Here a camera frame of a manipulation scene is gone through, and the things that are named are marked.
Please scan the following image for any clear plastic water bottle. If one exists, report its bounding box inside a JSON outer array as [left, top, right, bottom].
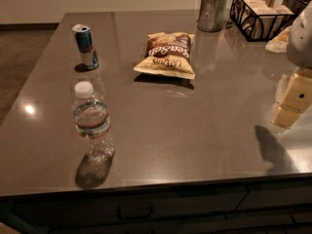
[[72, 81, 114, 164]]

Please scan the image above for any dark drawer handle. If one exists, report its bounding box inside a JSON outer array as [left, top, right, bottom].
[[117, 203, 154, 221]]

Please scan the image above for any black wire basket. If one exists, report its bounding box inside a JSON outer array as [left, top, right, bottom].
[[230, 0, 294, 42]]

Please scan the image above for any metal cup with utensils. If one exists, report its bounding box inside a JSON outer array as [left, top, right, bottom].
[[197, 0, 227, 32]]

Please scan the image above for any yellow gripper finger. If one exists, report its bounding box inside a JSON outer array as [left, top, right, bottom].
[[271, 69, 312, 129]]

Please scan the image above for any snack packet beside basket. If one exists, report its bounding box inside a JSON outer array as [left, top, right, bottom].
[[265, 27, 291, 53]]

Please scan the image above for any blue silver drink can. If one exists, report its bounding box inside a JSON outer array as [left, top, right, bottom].
[[72, 24, 98, 70]]

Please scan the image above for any brown yellow chip bag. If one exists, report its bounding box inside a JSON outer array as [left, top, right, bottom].
[[134, 32, 195, 80]]

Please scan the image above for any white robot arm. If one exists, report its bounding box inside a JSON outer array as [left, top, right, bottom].
[[270, 2, 312, 133]]

